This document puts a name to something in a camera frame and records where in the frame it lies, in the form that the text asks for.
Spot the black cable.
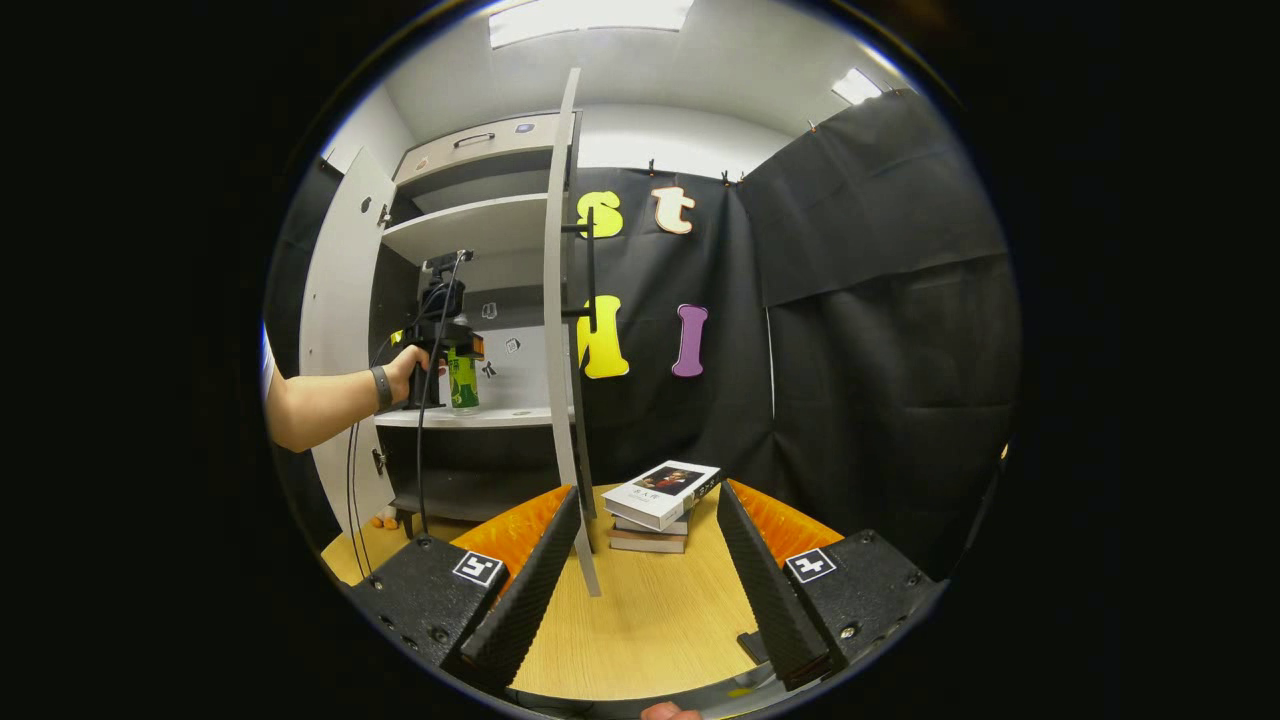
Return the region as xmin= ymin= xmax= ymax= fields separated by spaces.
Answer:
xmin=414 ymin=250 xmax=473 ymax=538
xmin=344 ymin=328 xmax=413 ymax=581

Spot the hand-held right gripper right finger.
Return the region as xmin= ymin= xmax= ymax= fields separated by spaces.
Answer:
xmin=715 ymin=480 xmax=951 ymax=693

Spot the white cover book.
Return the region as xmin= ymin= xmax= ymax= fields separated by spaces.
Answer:
xmin=602 ymin=460 xmax=723 ymax=532

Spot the green drink can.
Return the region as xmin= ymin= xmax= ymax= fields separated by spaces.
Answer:
xmin=447 ymin=348 xmax=481 ymax=416

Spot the brown cover book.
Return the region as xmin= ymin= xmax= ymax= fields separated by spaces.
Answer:
xmin=608 ymin=527 xmax=689 ymax=555

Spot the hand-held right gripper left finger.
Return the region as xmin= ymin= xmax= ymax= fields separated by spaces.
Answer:
xmin=340 ymin=485 xmax=583 ymax=698

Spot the grey cabinet door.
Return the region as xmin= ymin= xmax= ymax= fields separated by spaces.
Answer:
xmin=298 ymin=147 xmax=398 ymax=538
xmin=543 ymin=68 xmax=603 ymax=598

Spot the grey cover book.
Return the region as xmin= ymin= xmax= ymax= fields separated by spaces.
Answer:
xmin=612 ymin=508 xmax=694 ymax=538

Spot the white cabinet shelf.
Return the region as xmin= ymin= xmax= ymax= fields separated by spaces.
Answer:
xmin=382 ymin=193 xmax=552 ymax=267
xmin=375 ymin=404 xmax=577 ymax=431

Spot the black backdrop cloth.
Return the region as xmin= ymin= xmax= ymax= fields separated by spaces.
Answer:
xmin=265 ymin=88 xmax=1023 ymax=583

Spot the grey cabinet left door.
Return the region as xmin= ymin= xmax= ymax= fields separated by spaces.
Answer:
xmin=298 ymin=147 xmax=398 ymax=538

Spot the white lower cabinet shelf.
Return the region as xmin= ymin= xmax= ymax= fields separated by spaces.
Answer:
xmin=375 ymin=404 xmax=577 ymax=431

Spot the black door handle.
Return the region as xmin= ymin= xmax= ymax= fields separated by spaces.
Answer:
xmin=562 ymin=205 xmax=601 ymax=336

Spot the white upper cabinet shelf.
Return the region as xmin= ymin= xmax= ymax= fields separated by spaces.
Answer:
xmin=382 ymin=193 xmax=552 ymax=267

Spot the grey open cabinet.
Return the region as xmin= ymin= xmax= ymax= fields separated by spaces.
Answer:
xmin=370 ymin=112 xmax=583 ymax=523

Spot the large ceiling light panel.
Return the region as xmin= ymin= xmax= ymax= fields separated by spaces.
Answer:
xmin=488 ymin=0 xmax=694 ymax=50

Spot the grey cabinet right door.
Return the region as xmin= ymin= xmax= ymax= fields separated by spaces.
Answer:
xmin=543 ymin=68 xmax=603 ymax=598

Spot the small ceiling light panel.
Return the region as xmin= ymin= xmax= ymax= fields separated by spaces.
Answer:
xmin=832 ymin=68 xmax=884 ymax=107

